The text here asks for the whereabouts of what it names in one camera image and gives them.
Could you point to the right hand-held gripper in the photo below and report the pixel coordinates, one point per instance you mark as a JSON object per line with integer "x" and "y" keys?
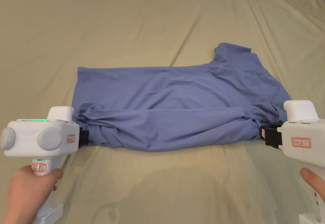
{"x": 302, "y": 139}

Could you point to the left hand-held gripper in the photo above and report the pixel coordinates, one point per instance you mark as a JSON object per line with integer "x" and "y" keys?
{"x": 38, "y": 137}

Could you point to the blue shirt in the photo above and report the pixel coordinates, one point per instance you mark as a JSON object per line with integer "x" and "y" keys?
{"x": 175, "y": 107}

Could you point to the person's left hand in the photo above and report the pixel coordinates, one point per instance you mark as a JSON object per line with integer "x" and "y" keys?
{"x": 28, "y": 191}

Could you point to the person's right hand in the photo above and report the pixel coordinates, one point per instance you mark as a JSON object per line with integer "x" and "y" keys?
{"x": 314, "y": 180}

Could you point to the bed with pale green sheet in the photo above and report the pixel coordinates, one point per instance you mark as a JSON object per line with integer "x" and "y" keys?
{"x": 127, "y": 21}

